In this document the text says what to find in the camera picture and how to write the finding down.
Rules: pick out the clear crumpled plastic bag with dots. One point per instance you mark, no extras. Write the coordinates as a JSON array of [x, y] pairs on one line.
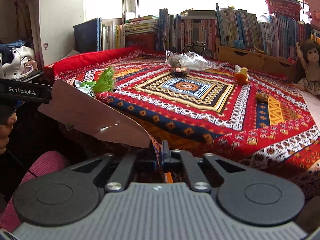
[[191, 61]]

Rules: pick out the row of upright books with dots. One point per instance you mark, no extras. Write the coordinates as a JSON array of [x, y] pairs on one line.
[[275, 36]]

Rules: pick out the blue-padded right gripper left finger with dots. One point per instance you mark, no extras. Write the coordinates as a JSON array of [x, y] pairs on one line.
[[138, 166]]

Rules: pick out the large dark blue book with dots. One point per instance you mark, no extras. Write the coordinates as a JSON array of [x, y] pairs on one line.
[[87, 36]]

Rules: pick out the miniature black bicycle model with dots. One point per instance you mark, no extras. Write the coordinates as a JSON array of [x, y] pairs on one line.
[[199, 48]]

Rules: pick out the pink striped trouser leg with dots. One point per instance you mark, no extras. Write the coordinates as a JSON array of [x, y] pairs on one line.
[[49, 162]]

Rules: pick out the brown cardboard sheet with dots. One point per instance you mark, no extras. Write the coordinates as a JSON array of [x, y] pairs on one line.
[[70, 106]]

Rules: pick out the stack of flat books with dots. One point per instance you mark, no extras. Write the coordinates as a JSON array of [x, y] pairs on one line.
[[141, 25]]

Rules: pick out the person's left hand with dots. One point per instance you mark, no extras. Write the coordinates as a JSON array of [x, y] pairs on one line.
[[5, 130]]

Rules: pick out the red patterned tablecloth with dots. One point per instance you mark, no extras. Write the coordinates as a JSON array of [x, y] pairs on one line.
[[207, 111]]

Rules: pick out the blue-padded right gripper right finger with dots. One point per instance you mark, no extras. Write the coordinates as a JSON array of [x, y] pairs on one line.
[[183, 162]]

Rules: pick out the white blue clothes pile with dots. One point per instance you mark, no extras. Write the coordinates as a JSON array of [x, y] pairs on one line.
[[17, 59]]

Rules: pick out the red box under books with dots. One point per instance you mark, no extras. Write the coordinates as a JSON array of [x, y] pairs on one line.
[[147, 40]]

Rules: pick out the brown-haired doll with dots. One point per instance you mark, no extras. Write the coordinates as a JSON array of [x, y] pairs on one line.
[[308, 59]]

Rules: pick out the green snack wrapper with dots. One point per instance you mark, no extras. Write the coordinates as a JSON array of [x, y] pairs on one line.
[[105, 83]]

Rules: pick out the orange yellow toy figure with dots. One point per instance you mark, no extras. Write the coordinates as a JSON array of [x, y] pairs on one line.
[[241, 75]]

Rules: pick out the wooden drawer organizer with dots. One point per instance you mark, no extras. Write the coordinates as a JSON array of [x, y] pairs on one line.
[[256, 61]]

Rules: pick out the small brown snack piece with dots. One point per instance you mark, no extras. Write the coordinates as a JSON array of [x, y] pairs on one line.
[[261, 97]]

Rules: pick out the red plastic basket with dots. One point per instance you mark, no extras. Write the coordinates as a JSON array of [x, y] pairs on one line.
[[287, 8]]

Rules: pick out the upright books beside blue book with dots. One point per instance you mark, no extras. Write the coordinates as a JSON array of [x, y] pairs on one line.
[[112, 36]]

